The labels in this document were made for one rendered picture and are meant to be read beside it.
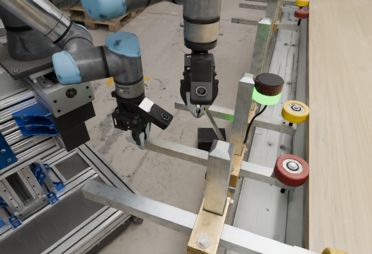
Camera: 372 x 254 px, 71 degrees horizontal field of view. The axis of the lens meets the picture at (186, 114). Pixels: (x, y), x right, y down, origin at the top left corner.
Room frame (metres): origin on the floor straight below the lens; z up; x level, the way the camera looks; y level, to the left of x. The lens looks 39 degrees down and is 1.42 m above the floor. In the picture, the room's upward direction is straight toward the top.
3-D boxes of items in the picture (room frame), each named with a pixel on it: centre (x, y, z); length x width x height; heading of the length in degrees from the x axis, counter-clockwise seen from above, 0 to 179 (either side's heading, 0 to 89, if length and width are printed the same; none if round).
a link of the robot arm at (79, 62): (0.55, 0.25, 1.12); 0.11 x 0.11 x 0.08; 22
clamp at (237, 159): (0.49, -0.14, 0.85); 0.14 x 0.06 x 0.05; 160
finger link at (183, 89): (0.52, -0.01, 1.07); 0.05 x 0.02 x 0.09; 90
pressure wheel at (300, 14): (1.60, -0.69, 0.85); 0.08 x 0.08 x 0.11
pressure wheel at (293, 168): (0.42, -0.27, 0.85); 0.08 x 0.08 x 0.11
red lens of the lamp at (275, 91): (0.49, -0.19, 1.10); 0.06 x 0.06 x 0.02
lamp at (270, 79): (0.50, -0.18, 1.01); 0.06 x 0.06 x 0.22; 70
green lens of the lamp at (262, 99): (0.49, -0.19, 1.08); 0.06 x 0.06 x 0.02
